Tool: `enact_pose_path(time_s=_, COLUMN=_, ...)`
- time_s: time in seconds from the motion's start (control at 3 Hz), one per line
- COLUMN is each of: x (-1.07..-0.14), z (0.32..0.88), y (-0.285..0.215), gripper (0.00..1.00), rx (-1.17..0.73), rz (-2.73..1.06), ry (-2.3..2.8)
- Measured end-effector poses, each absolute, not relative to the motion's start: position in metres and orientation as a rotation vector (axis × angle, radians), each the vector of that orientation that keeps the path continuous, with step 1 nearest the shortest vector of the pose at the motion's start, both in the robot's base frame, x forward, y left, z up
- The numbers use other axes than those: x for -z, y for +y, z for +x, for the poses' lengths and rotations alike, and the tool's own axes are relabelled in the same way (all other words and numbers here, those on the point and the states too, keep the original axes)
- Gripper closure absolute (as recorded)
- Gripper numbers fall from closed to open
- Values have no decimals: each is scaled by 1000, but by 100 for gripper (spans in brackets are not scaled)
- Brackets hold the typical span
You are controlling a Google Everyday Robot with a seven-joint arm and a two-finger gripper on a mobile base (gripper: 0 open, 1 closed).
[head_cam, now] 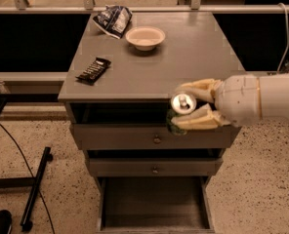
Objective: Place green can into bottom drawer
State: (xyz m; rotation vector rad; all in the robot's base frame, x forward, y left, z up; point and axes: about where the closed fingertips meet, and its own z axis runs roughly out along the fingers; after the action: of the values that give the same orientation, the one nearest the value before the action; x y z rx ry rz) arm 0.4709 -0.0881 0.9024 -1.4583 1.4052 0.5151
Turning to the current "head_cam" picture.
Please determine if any black stand leg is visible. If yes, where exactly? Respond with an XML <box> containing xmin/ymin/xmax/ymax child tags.
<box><xmin>0</xmin><ymin>147</ymin><xmax>53</xmax><ymax>232</ymax></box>

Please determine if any black shoe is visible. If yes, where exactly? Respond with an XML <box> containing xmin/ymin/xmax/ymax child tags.
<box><xmin>0</xmin><ymin>210</ymin><xmax>12</xmax><ymax>234</ymax></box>

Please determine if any grey drawer cabinet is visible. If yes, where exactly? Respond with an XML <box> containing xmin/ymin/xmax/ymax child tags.
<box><xmin>57</xmin><ymin>11</ymin><xmax>262</xmax><ymax>234</ymax></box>

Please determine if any white bowl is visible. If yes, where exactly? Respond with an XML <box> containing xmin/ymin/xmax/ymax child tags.
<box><xmin>126</xmin><ymin>26</ymin><xmax>165</xmax><ymax>51</ymax></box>

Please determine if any middle drawer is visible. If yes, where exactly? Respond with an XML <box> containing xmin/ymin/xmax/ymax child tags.
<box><xmin>87</xmin><ymin>158</ymin><xmax>223</xmax><ymax>177</ymax></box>

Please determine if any top drawer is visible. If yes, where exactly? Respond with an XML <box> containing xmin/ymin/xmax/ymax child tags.
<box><xmin>70</xmin><ymin>124</ymin><xmax>240</xmax><ymax>150</ymax></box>

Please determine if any white cable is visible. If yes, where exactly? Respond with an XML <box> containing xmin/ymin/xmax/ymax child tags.
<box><xmin>275</xmin><ymin>2</ymin><xmax>289</xmax><ymax>74</ymax></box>

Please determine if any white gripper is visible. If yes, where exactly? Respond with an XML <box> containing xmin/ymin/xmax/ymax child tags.
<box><xmin>171</xmin><ymin>75</ymin><xmax>261</xmax><ymax>131</ymax></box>

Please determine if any green soda can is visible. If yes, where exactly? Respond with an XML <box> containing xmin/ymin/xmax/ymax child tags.
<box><xmin>166</xmin><ymin>92</ymin><xmax>197</xmax><ymax>136</ymax></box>

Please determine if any blue white chip bag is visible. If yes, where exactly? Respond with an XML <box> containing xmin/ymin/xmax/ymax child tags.
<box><xmin>93</xmin><ymin>6</ymin><xmax>133</xmax><ymax>39</ymax></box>

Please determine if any black cable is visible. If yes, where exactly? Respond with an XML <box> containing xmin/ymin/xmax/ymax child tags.
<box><xmin>0</xmin><ymin>117</ymin><xmax>56</xmax><ymax>234</ymax></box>

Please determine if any black snack bar wrapper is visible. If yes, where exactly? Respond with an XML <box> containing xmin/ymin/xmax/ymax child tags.
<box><xmin>77</xmin><ymin>58</ymin><xmax>111</xmax><ymax>85</ymax></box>

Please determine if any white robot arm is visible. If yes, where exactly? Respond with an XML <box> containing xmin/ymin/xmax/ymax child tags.
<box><xmin>171</xmin><ymin>73</ymin><xmax>289</xmax><ymax>131</ymax></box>

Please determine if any open bottom drawer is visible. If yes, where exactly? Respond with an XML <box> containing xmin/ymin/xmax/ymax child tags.
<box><xmin>97</xmin><ymin>177</ymin><xmax>216</xmax><ymax>234</ymax></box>

